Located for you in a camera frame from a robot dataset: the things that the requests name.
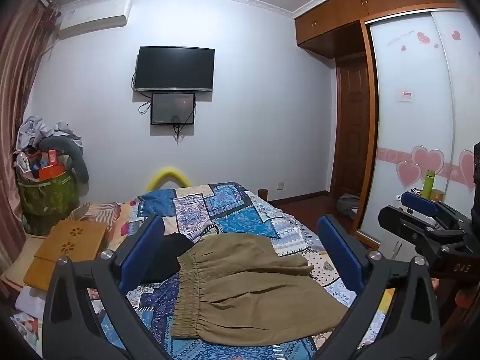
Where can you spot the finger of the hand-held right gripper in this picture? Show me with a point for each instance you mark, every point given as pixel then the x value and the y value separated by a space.
pixel 412 234
pixel 420 202

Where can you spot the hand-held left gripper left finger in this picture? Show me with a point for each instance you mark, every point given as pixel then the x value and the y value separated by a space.
pixel 138 249

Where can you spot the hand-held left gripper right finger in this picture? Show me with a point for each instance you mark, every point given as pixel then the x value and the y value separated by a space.
pixel 343 251

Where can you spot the khaki pants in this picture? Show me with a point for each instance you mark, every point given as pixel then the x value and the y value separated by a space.
pixel 243 288

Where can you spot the green bottle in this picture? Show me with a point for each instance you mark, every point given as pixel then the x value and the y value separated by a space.
pixel 428 185

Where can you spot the black cloth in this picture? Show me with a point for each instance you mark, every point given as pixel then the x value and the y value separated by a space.
pixel 168 255

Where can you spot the grey cloth heap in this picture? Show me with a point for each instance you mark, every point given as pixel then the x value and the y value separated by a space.
pixel 348 204

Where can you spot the pink floral bedsheet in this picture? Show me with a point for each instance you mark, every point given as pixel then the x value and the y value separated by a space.
pixel 101 213

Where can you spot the wooden lap desk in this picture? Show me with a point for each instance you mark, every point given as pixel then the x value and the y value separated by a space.
pixel 69 249

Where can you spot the wooden wardrobe with white doors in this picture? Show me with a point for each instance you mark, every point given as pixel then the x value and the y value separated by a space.
pixel 408 131

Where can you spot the brown wooden door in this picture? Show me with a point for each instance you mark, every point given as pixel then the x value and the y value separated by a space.
pixel 354 127

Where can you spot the green laundry hamper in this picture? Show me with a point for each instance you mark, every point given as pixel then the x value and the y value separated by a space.
pixel 47 198

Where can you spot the white label sticker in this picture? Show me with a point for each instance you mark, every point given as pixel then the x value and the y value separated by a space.
pixel 405 95

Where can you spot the blue patchwork quilt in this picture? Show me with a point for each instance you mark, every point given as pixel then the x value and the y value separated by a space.
pixel 240 210

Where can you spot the grey neck pillow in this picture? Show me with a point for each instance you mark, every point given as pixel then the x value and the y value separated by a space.
pixel 77 157

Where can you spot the orange box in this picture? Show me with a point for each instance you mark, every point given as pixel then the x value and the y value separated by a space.
pixel 50 172

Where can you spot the small black monitor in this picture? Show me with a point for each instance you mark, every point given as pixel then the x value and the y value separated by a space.
pixel 172 108

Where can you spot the grey clothes pile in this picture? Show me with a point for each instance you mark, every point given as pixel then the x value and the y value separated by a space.
pixel 33 131

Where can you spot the pink striped curtain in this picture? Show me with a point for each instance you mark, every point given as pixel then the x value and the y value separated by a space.
pixel 18 82

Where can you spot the white air conditioner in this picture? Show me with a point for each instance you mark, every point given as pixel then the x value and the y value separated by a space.
pixel 92 17

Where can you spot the white wall outlet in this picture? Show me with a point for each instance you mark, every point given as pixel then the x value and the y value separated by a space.
pixel 279 185

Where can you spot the brown bed post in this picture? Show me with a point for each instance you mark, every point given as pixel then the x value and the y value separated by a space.
pixel 264 194

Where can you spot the black wall television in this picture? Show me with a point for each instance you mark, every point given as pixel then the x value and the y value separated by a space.
pixel 174 68

